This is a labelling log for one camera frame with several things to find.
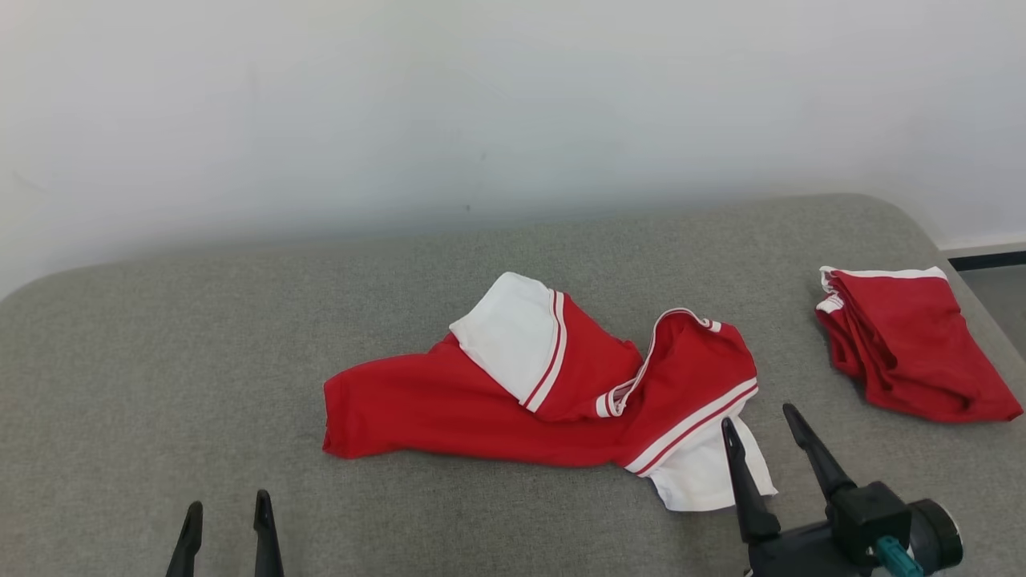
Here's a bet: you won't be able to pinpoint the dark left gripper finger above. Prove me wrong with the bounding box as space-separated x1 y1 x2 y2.
165 501 204 577
252 490 285 577

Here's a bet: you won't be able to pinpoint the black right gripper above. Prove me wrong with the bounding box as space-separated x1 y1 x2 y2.
721 403 876 577

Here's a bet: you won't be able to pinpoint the red shorts with white trim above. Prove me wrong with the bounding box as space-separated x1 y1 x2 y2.
815 265 1025 425

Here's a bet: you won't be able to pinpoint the red basketball jersey with lettering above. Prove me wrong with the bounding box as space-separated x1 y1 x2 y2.
321 272 779 513

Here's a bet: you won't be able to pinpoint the black and white baseboard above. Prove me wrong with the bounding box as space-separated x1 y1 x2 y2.
936 242 1026 272

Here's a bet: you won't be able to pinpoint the teal cable connector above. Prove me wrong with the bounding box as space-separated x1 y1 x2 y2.
875 535 925 577

